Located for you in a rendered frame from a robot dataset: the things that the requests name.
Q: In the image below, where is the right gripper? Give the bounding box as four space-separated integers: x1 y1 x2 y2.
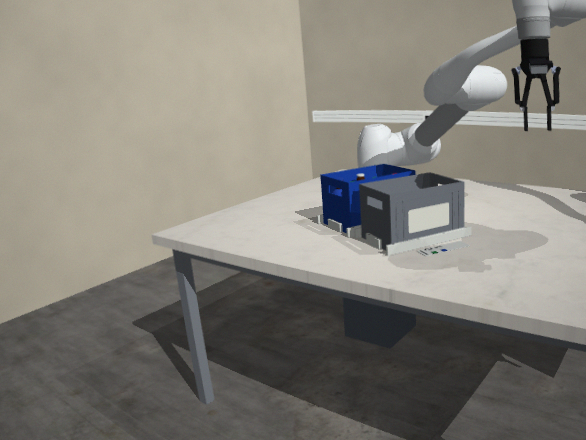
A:
511 39 561 131

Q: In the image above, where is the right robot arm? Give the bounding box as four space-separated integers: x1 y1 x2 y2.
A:
357 0 586 168

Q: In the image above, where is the white paper pick list strip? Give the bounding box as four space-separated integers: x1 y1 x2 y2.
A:
417 241 470 256

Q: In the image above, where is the blue crate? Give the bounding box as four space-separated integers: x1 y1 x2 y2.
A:
320 164 416 233

